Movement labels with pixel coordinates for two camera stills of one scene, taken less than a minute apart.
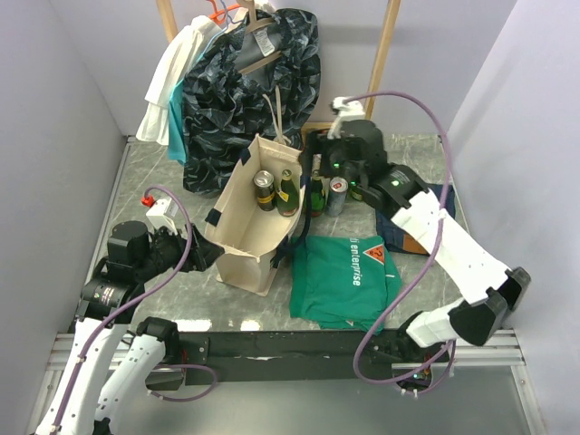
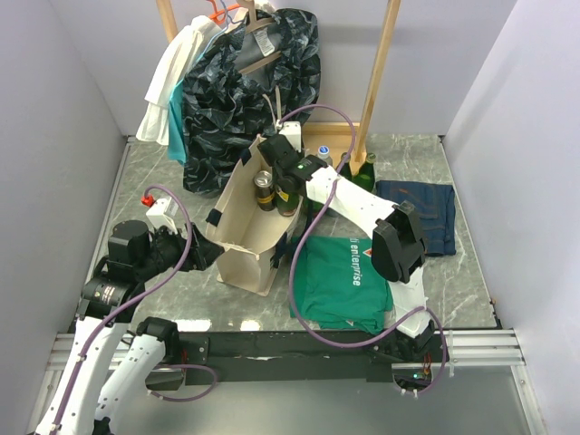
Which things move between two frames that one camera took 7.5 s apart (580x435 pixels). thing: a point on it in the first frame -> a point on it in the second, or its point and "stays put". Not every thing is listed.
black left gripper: x=203 y=252 stays put
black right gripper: x=317 y=143 -> x=301 y=155
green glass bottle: x=287 y=196 stays put
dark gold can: x=265 y=183 stays put
